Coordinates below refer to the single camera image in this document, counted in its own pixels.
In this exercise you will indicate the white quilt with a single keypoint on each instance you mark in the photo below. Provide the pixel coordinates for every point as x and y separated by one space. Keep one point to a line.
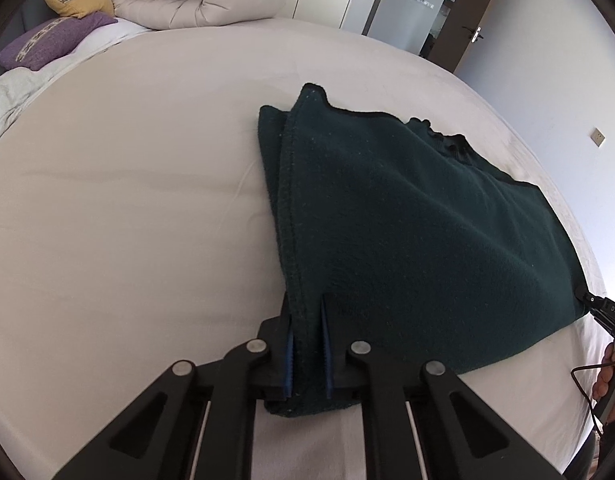
7 105

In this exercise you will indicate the dark grey headboard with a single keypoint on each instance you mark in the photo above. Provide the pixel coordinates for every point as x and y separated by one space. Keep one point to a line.
30 17

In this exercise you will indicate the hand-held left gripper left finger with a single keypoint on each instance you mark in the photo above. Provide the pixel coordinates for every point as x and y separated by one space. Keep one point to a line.
289 362

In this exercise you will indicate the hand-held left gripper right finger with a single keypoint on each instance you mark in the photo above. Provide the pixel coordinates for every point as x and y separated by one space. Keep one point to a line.
328 352

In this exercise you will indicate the dark green fleece blanket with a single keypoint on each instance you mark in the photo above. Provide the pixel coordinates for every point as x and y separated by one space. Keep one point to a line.
412 235

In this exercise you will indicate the bed with white sheet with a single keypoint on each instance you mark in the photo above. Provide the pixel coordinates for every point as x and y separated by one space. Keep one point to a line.
112 185

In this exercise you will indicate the beige wall switch plate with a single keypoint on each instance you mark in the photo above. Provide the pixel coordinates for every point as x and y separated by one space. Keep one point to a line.
597 137

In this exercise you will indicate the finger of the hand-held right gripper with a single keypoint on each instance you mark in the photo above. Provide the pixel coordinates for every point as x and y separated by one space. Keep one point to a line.
591 305

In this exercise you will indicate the purple patterned pillow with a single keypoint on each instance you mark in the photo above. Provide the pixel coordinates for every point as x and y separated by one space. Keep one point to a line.
52 42

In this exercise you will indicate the person's right hand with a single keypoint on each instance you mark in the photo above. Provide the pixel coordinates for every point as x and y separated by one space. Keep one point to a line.
605 377

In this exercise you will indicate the white pillow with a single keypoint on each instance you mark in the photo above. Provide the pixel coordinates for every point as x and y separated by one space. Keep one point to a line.
107 40

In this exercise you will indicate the dark brown door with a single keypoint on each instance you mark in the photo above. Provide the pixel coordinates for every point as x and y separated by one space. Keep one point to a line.
480 0

